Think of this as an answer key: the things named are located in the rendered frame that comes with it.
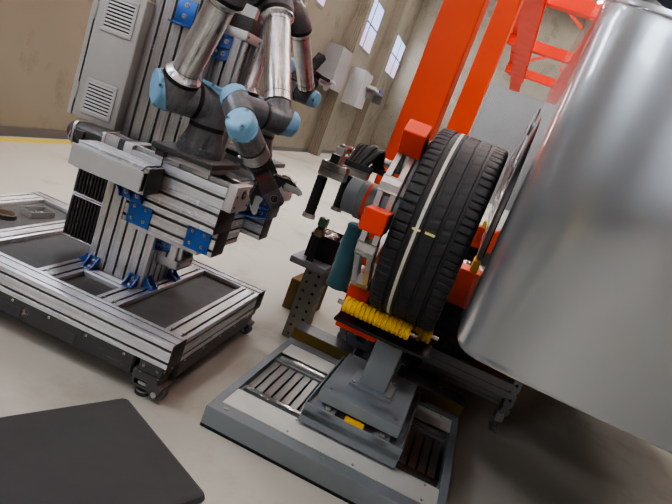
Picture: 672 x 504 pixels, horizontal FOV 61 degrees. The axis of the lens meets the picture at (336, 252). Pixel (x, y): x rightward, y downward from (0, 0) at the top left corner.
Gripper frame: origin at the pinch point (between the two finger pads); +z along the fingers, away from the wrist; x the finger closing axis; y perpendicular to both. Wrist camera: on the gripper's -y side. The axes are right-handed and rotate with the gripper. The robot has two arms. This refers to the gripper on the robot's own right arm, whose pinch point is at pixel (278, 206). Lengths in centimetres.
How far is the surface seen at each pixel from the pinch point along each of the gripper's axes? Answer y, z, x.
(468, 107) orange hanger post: 162, 187, -150
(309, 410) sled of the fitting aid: -40, 58, 18
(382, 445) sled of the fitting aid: -59, 63, 0
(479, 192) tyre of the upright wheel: -18, 7, -55
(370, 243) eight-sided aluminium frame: -12.5, 18.4, -21.4
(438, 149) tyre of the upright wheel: 1, 5, -51
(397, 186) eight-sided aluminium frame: -4.5, 7.2, -35.0
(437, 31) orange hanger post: 73, 28, -85
